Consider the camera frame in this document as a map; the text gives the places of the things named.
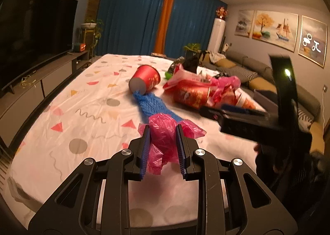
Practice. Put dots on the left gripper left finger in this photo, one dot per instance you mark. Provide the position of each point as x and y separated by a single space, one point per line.
93 199

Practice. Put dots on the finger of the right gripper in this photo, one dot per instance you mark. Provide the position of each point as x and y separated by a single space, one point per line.
235 113
287 96

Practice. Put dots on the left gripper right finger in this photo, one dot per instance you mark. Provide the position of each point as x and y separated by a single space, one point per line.
232 198

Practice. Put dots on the large red paper bucket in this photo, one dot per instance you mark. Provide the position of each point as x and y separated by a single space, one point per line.
192 94

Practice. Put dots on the pink plastic bag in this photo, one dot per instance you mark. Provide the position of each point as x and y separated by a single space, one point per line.
223 90
163 147

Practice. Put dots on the blue foam net sleeve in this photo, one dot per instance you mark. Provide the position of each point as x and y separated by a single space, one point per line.
153 109

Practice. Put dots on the small red paper cup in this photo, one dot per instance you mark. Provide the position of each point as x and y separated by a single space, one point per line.
144 79

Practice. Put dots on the white apple paper cup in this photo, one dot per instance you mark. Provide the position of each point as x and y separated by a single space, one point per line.
243 101

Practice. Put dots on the black plastic bag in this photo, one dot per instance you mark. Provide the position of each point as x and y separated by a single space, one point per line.
191 63

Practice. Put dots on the red white plastic bag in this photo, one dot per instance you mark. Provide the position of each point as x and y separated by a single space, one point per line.
180 74

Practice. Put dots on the green foam net sleeve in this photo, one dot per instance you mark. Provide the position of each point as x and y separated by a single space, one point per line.
169 73

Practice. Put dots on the grey sofa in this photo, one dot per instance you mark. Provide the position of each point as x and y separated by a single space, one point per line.
255 75

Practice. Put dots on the right framed painting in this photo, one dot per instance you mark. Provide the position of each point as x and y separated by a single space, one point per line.
313 40

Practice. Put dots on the green potted plant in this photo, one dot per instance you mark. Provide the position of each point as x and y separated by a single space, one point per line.
192 50

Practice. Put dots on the middle sailboat painting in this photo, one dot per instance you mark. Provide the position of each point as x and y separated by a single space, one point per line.
276 28

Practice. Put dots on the white standing air conditioner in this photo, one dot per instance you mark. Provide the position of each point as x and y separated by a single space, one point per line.
217 34

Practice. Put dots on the left landscape painting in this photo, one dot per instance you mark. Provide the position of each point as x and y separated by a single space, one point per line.
244 23

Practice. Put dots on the red flower decoration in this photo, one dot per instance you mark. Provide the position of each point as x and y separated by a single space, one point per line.
221 13

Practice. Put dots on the patterned white tablecloth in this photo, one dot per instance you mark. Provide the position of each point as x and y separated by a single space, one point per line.
95 116

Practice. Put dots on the grey tv cabinet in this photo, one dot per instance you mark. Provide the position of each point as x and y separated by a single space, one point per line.
27 95

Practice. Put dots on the orange curtain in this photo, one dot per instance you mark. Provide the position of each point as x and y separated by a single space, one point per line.
164 20

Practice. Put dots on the blue curtain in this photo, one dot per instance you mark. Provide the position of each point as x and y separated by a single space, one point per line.
130 26

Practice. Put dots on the plant on stand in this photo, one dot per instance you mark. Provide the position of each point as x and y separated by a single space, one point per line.
91 32

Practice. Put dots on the black television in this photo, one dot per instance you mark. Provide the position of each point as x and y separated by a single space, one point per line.
33 32

